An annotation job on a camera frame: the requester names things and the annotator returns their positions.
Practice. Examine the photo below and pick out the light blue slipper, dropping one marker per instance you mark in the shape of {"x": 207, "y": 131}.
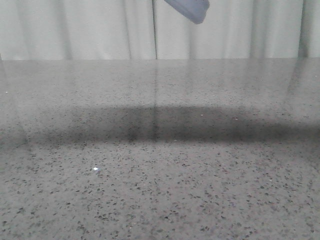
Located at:
{"x": 193, "y": 10}

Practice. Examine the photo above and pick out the pale grey curtain backdrop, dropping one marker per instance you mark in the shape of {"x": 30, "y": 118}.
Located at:
{"x": 152, "y": 29}

